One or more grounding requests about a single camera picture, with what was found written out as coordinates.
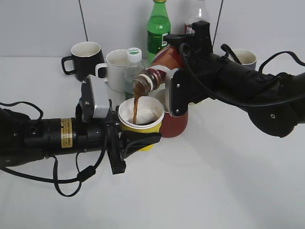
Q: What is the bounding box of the cola bottle red label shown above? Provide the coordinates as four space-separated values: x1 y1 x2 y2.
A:
184 0 210 34

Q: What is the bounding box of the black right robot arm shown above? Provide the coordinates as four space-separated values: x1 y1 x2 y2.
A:
165 21 305 138

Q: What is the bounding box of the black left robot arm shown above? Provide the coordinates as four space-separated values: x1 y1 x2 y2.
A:
0 77 162 174

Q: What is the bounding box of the clear water bottle green label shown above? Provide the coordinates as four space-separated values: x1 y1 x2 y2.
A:
123 47 144 100

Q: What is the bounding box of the red ceramic mug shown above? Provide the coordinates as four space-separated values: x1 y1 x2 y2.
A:
152 89 189 138

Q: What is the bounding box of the black ceramic mug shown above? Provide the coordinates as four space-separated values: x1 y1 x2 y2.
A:
61 42 105 81

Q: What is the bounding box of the brown Nescafe coffee bottle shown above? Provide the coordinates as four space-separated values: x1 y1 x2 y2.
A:
132 46 184 96

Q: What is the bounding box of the yellow paper cup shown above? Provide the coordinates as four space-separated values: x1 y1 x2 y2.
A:
117 96 165 152

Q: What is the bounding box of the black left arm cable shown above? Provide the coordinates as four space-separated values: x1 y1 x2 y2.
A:
0 101 112 198

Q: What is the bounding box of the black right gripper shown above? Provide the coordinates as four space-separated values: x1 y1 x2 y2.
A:
163 21 216 117

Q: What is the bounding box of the green soda bottle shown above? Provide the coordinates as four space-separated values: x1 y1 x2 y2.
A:
147 0 171 63

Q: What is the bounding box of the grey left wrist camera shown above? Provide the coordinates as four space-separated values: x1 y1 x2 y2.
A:
87 74 110 118

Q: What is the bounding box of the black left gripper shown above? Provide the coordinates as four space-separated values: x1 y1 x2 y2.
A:
75 81 162 174

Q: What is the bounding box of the dark blue ceramic mug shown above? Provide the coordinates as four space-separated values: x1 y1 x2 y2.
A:
229 49 257 70

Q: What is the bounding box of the white ceramic mug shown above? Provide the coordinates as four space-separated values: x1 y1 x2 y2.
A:
95 49 127 93

